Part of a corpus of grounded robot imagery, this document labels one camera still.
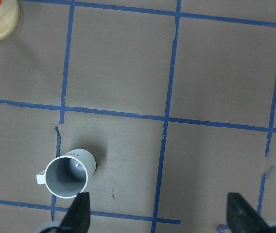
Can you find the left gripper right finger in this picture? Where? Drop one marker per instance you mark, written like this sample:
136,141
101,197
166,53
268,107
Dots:
242,218

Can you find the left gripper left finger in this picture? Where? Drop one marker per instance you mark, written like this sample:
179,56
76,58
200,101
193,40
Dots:
77,218

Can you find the white ribbed mug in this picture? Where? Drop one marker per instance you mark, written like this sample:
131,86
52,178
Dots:
68,175

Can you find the wooden mug tree stand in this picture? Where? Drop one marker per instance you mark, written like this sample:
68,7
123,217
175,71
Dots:
9,17

